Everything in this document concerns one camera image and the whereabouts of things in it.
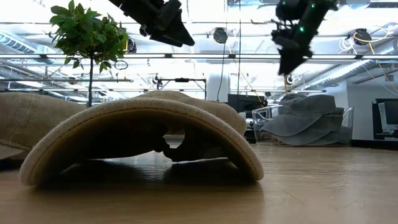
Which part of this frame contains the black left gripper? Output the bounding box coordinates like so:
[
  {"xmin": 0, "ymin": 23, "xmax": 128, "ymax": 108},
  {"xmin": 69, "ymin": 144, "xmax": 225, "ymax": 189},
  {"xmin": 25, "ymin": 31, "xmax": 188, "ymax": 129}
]
[{"xmin": 108, "ymin": 0, "xmax": 196, "ymax": 48}]

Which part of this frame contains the silver ventilation duct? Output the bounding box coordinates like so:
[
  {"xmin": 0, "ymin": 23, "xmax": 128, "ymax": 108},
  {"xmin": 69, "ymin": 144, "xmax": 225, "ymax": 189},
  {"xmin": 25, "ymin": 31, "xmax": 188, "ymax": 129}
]
[{"xmin": 306, "ymin": 58, "xmax": 379, "ymax": 90}]

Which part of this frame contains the green potted plant black pot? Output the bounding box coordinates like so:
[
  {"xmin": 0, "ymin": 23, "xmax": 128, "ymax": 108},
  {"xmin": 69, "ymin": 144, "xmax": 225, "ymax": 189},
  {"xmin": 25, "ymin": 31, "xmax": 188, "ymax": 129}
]
[{"xmin": 49, "ymin": 0, "xmax": 130, "ymax": 108}]

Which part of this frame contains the tan baseball cap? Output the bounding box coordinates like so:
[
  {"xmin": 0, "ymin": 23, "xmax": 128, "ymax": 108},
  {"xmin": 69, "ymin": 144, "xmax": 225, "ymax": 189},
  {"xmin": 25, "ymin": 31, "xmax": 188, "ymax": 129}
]
[
  {"xmin": 0, "ymin": 92, "xmax": 88, "ymax": 161},
  {"xmin": 19, "ymin": 90, "xmax": 265, "ymax": 187}
]

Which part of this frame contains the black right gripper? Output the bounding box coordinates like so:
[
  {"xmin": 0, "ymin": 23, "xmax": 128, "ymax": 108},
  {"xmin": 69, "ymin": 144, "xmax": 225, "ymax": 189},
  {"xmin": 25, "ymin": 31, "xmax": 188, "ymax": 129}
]
[{"xmin": 271, "ymin": 18, "xmax": 312, "ymax": 77}]

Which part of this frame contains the black screen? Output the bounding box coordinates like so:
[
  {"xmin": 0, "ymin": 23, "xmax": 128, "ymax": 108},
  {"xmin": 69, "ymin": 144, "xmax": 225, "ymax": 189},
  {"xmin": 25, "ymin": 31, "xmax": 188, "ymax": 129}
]
[{"xmin": 227, "ymin": 94, "xmax": 268, "ymax": 113}]

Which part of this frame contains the black aluminium table frame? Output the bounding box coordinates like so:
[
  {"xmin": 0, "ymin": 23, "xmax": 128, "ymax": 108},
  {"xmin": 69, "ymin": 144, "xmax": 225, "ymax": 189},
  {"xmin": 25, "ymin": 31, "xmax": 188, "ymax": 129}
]
[{"xmin": 347, "ymin": 139, "xmax": 398, "ymax": 151}]

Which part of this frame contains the clear plastic bin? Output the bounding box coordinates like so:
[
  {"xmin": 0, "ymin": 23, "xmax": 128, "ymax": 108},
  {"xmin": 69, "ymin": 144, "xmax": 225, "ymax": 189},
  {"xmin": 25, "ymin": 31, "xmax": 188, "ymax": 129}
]
[{"xmin": 251, "ymin": 105, "xmax": 354, "ymax": 147}]

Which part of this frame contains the black computer monitor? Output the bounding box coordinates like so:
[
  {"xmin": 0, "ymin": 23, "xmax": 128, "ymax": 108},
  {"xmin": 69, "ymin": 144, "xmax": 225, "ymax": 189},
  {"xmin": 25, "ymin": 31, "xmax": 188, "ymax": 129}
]
[{"xmin": 372, "ymin": 98, "xmax": 398, "ymax": 140}]

